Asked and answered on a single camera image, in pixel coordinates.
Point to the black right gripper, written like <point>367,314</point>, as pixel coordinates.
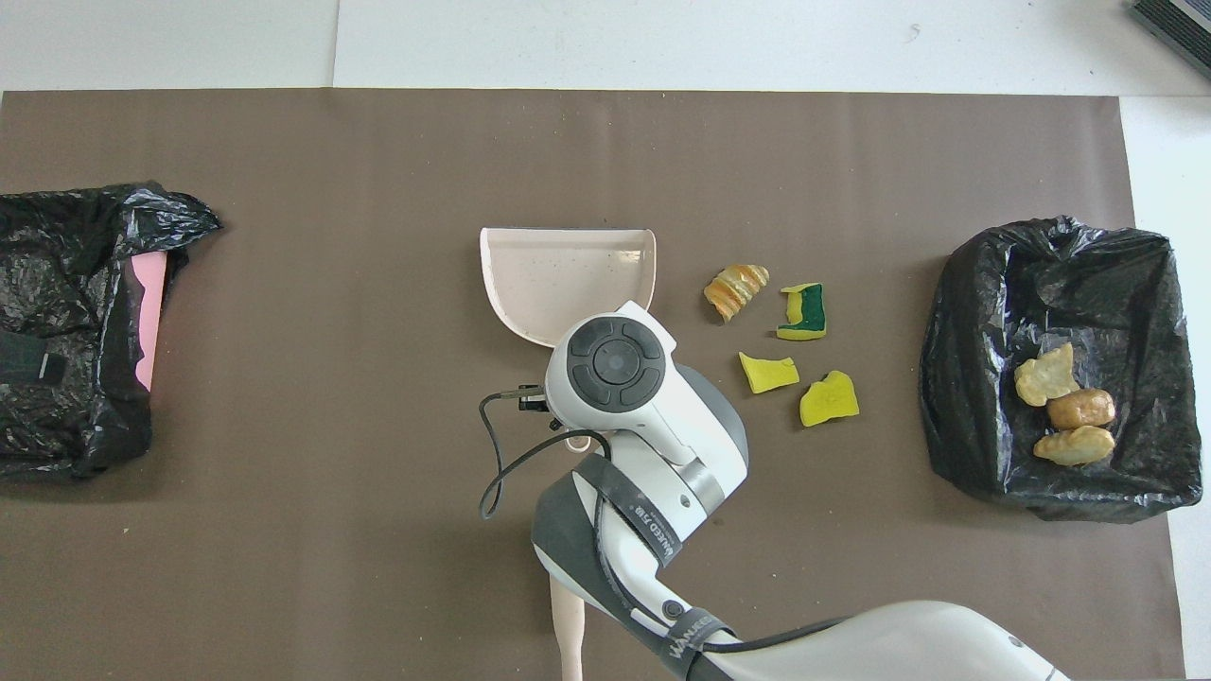
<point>537,397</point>

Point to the beige plastic dustpan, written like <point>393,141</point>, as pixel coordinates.
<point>568,274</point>

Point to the orange striped croissant piece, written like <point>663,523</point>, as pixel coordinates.
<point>736,290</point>

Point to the small yellow sponge wedge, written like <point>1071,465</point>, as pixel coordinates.
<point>766,375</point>

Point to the beige hand brush black bristles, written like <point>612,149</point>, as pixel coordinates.
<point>570,634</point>

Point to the green and yellow sponge piece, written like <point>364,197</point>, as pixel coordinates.
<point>809,307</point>

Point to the large yellow sponge piece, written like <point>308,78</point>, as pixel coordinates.
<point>829,401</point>

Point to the pale green lump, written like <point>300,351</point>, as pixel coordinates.
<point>1044,376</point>

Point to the pale yellow lump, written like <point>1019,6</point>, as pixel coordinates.
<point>1074,445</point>

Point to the brown bread roll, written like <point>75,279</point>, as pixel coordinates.
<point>1081,409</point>

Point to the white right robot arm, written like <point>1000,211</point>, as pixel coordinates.
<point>653,445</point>

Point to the crumpled black trash bag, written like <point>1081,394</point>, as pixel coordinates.
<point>57,284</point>

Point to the pink bin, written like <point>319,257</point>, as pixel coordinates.
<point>149,312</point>

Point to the bin lined with black bag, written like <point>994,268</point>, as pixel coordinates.
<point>974,378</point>

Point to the brown paper table mat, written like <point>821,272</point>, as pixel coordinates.
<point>378,189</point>

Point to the dark ribbed device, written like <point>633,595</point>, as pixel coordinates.
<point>1183,24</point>

